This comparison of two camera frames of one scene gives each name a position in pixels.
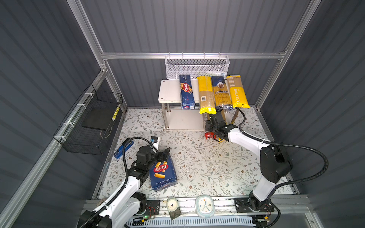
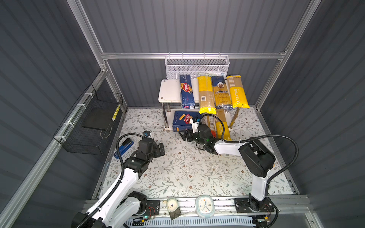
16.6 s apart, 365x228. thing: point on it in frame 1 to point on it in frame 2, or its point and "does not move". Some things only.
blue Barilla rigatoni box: x=162 y=174 to x=181 y=120
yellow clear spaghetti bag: x=206 y=102 does not move
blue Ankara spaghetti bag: x=222 y=100 does not move
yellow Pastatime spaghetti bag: x=238 y=95 does not move
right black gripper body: x=208 y=127 to x=195 y=137
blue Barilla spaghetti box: x=187 y=95 does not move
